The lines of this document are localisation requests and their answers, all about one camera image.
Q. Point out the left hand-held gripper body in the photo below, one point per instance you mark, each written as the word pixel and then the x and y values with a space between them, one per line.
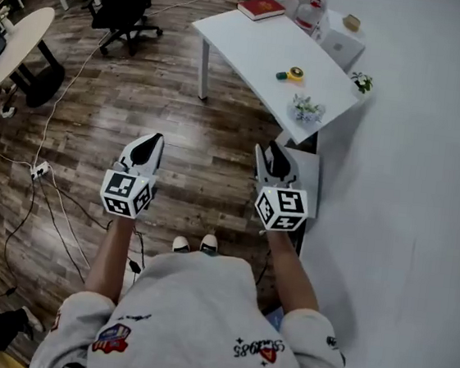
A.
pixel 121 185

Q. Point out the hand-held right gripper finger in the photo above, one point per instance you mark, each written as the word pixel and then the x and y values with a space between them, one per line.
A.
pixel 262 164
pixel 281 164

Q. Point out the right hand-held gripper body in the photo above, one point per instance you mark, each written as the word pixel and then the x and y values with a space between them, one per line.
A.
pixel 287 204

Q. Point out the yellow handheld fan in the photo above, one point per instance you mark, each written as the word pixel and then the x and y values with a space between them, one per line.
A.
pixel 294 74

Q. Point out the person's right forearm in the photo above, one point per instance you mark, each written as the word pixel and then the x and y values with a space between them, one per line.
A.
pixel 290 268

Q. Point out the person's left forearm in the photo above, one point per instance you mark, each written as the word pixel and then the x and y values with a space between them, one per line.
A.
pixel 107 260

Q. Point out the black power adapter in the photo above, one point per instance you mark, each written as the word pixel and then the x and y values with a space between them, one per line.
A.
pixel 134 266

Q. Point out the white power strip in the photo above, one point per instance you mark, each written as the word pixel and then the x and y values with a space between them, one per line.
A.
pixel 39 170

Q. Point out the person's left white shoe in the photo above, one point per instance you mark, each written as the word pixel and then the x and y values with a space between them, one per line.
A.
pixel 182 244

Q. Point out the person's white shoe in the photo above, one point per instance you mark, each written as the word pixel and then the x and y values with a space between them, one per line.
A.
pixel 209 244
pixel 182 244

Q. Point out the person's right white shoe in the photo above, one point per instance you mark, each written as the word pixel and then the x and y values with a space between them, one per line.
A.
pixel 209 244

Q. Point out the small green potted plant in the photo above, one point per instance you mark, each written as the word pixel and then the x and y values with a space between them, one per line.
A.
pixel 362 82

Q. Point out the white box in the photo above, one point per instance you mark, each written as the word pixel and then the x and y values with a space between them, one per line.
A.
pixel 341 43

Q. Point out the person's grey printed sweatshirt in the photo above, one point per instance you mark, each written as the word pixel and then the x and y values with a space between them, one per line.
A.
pixel 199 307

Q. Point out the red hardcover book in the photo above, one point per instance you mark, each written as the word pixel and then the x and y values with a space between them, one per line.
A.
pixel 261 8

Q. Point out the tan oval object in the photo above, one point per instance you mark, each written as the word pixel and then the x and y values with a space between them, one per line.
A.
pixel 351 23

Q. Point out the round beige table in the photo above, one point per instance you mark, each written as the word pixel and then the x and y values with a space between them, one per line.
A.
pixel 18 48

